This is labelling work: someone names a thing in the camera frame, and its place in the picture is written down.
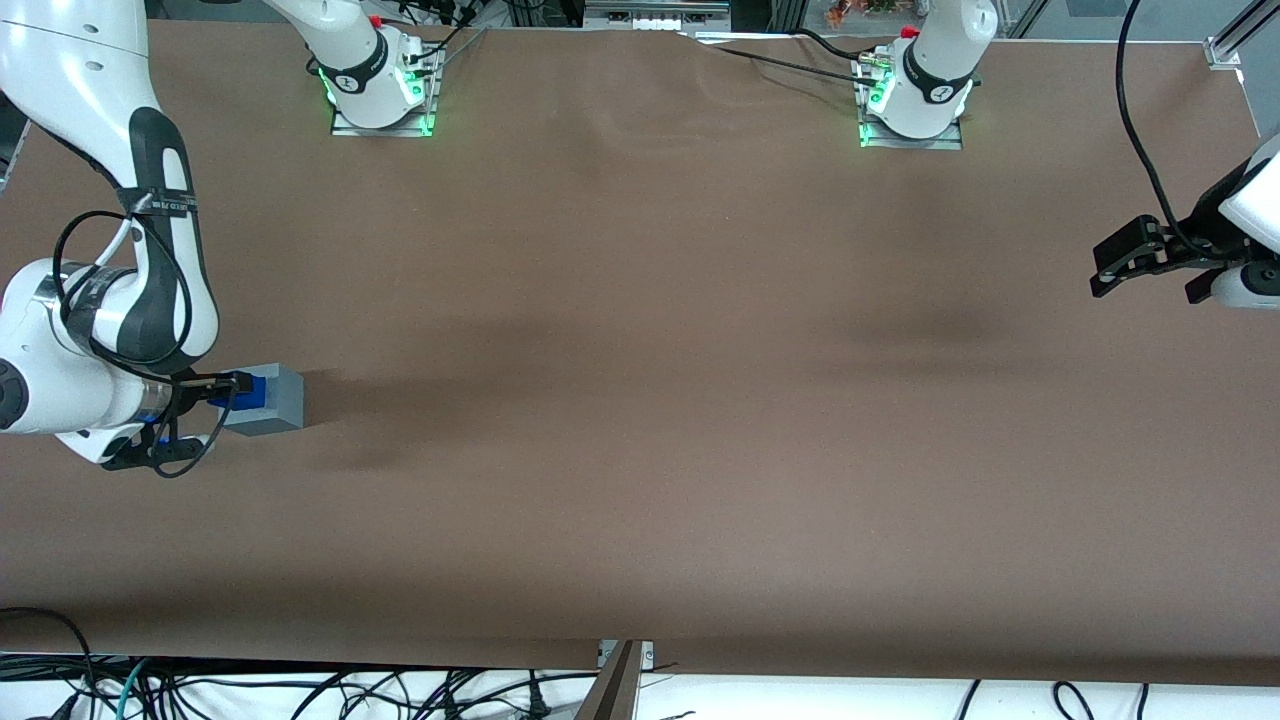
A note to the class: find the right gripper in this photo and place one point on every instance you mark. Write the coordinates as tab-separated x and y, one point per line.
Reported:
193	388

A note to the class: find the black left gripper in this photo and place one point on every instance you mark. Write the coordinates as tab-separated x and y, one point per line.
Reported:
1203	238

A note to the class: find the blue plastic part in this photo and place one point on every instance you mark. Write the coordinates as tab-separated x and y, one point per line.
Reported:
258	395

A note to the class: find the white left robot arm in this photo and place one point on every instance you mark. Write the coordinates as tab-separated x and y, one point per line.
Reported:
935	60

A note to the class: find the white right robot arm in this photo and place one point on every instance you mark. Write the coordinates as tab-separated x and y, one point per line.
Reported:
70	80

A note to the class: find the gray square base block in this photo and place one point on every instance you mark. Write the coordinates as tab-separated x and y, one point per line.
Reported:
287	400

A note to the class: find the brown table mat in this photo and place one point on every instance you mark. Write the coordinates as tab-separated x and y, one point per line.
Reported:
700	400

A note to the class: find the white power strip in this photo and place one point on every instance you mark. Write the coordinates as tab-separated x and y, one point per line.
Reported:
655	15

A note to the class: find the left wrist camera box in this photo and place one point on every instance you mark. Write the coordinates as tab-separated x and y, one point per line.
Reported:
1245	285

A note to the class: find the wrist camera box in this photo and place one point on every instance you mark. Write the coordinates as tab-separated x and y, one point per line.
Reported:
1245	285
95	443

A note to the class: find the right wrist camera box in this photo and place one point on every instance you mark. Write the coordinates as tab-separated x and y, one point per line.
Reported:
95	443

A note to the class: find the metal corner bracket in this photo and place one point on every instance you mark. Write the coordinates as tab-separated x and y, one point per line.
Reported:
1225	52

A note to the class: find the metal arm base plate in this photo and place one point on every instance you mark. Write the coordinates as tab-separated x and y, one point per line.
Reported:
940	143
425	115

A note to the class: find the dark camera pole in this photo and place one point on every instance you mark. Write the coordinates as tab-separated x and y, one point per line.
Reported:
610	695

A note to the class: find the metal edge bracket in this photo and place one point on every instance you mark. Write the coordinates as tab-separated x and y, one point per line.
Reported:
645	652

